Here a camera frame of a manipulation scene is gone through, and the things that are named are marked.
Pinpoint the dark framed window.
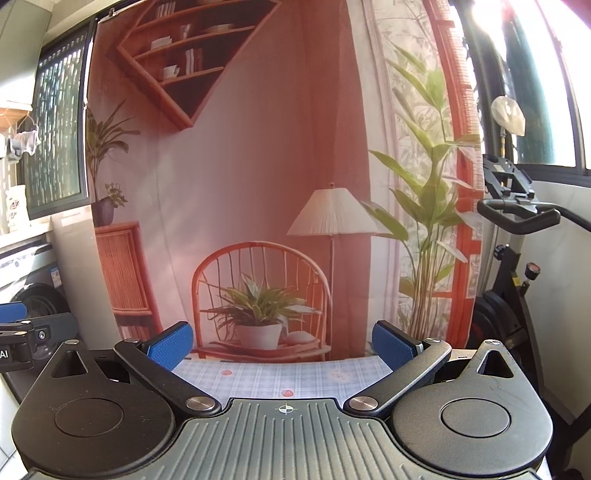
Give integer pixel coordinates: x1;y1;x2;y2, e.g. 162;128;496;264
462;0;591;175

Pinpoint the black exercise bike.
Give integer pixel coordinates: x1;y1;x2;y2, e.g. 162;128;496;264
464;154;566;425

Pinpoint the white plastic bag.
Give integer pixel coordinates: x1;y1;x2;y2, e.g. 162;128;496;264
490;95;527;137

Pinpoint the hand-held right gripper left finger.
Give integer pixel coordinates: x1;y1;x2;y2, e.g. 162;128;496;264
46;320;221;419

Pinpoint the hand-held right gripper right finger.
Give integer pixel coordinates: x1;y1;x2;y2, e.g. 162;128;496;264
342;320;520;419

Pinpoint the printed backdrop cloth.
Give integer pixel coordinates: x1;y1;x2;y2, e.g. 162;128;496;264
85;0;485;366

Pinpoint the hanging laundry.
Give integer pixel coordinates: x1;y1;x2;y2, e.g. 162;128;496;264
0;128;42;162

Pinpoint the plaid printed tablecloth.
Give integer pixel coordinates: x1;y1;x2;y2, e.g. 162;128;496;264
171;355;394;403

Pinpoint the window with metal grille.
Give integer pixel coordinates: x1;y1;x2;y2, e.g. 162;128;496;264
21;31;96;219

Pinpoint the white detergent bag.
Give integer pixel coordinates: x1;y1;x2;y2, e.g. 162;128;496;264
6;185;28;234

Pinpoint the grey washing machine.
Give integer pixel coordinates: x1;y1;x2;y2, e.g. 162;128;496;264
0;244;83;409

